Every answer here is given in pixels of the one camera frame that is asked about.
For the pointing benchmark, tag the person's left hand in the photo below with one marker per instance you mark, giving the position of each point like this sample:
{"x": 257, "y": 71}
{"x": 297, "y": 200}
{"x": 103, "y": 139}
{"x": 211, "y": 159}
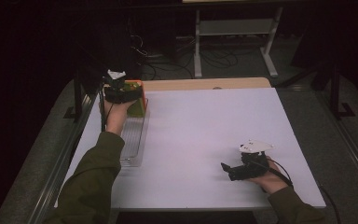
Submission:
{"x": 115, "y": 116}

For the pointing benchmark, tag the white metal table frame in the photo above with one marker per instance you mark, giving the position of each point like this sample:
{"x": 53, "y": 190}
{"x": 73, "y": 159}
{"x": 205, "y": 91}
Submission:
{"x": 236, "y": 27}

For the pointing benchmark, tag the orange phone case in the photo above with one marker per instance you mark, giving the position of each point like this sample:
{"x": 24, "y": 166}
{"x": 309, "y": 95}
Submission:
{"x": 144, "y": 99}

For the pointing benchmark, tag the clear plastic tray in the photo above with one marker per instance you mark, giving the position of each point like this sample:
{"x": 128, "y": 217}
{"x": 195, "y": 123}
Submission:
{"x": 133, "y": 140}

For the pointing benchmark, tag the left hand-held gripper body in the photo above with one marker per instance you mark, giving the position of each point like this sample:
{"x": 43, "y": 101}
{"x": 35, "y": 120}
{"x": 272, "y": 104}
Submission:
{"x": 116, "y": 93}

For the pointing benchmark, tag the beige wooden board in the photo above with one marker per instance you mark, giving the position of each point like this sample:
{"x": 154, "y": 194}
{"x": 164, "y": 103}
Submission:
{"x": 205, "y": 84}

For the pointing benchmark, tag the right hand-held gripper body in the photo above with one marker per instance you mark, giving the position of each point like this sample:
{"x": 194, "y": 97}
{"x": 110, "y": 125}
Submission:
{"x": 253, "y": 168}

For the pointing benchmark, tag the person's right hand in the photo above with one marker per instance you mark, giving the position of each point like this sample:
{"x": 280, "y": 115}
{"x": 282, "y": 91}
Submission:
{"x": 272, "y": 182}

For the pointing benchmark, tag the metal rail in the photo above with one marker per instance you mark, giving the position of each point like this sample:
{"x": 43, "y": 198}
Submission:
{"x": 351, "y": 146}
{"x": 56, "y": 180}

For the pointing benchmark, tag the black metal stand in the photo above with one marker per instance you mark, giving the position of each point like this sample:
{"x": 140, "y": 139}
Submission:
{"x": 335, "y": 96}
{"x": 77, "y": 99}

